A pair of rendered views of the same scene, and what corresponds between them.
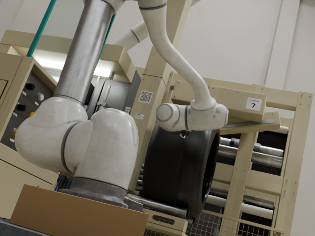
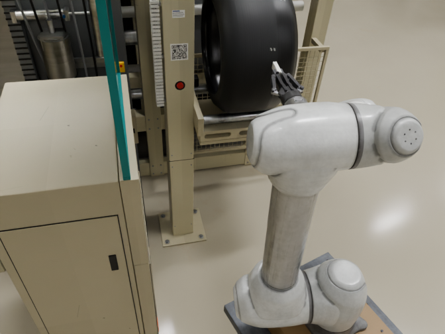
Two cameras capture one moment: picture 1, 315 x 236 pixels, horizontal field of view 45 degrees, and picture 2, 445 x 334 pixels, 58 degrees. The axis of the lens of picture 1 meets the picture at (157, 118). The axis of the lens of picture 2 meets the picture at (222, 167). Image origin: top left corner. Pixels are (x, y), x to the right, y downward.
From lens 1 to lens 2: 1.69 m
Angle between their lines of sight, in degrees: 68
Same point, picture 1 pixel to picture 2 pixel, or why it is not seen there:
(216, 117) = not seen: hidden behind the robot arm
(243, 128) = not seen: outside the picture
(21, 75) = (134, 203)
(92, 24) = (306, 223)
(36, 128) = (274, 321)
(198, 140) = (289, 63)
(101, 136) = (350, 315)
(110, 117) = (355, 301)
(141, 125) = (186, 26)
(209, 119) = not seen: hidden behind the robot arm
